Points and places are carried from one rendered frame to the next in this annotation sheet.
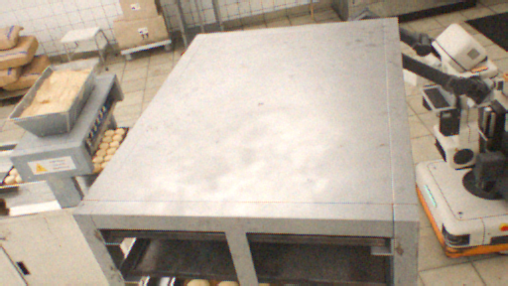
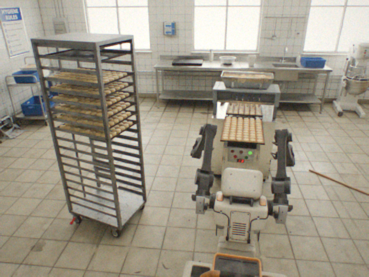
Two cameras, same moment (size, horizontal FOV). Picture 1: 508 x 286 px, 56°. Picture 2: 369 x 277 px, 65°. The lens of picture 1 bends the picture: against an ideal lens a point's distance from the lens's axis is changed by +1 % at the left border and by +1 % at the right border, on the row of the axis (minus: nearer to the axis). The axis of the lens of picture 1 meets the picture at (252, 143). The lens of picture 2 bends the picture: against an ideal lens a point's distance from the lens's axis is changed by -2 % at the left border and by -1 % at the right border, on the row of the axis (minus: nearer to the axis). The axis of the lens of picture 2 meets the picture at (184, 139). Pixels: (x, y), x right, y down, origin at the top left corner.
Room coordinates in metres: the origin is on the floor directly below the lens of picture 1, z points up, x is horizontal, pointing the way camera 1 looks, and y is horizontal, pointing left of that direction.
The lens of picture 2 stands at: (1.83, -2.39, 2.08)
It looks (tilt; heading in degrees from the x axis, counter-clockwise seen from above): 26 degrees down; 96
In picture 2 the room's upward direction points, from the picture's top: straight up
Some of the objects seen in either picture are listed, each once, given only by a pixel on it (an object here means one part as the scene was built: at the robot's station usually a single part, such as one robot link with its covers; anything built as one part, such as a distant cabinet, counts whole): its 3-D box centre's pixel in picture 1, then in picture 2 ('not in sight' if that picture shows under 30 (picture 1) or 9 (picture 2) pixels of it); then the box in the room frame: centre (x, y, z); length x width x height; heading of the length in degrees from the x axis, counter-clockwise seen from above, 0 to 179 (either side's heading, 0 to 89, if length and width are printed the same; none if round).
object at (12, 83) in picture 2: not in sight; (35, 90); (-1.50, 2.57, 0.57); 0.85 x 0.58 x 1.13; 97
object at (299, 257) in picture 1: (278, 158); (85, 54); (0.77, -0.05, 1.68); 0.60 x 0.40 x 0.02; 162
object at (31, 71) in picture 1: (28, 71); not in sight; (5.42, 2.42, 0.19); 0.72 x 0.42 x 0.15; 4
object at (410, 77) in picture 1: (420, 69); not in sight; (3.77, -1.63, 0.08); 0.30 x 0.22 x 0.16; 110
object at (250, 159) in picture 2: not in sight; (240, 155); (2.10, 0.01, 0.77); 0.24 x 0.04 x 0.14; 174
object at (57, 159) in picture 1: (80, 137); (245, 101); (2.19, 0.88, 1.01); 0.72 x 0.33 x 0.34; 174
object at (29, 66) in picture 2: not in sight; (35, 71); (-1.52, 2.74, 0.89); 0.44 x 0.36 x 0.20; 8
